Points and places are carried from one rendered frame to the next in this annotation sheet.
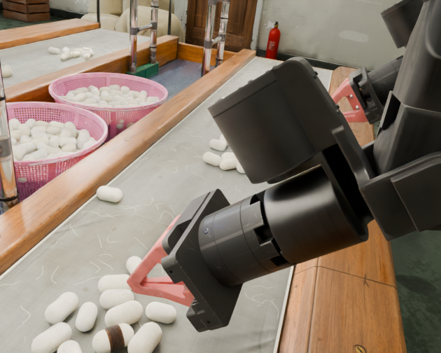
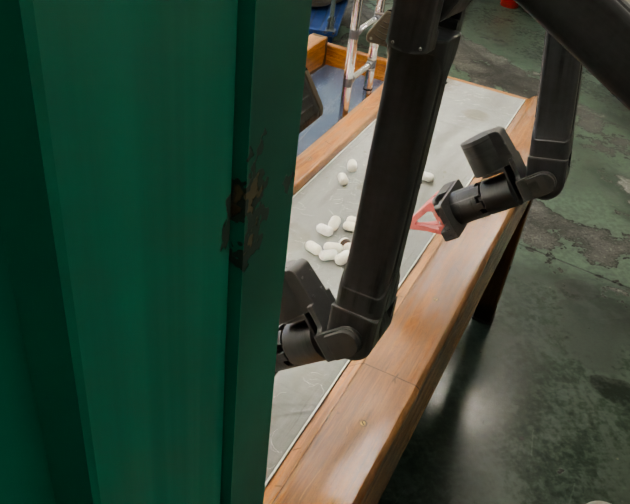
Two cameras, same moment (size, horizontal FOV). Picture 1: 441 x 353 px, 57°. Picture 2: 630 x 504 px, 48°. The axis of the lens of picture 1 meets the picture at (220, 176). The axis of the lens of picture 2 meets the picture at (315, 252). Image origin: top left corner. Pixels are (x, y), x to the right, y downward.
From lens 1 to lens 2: 0.63 m
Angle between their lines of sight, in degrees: 12
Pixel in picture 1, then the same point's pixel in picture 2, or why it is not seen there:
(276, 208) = (286, 336)
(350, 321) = (366, 404)
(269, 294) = (321, 379)
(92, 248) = not seen: hidden behind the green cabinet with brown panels
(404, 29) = (475, 164)
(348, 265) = (388, 365)
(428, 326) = (608, 443)
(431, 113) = (341, 309)
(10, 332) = not seen: hidden behind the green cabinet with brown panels
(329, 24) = not seen: outside the picture
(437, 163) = (339, 333)
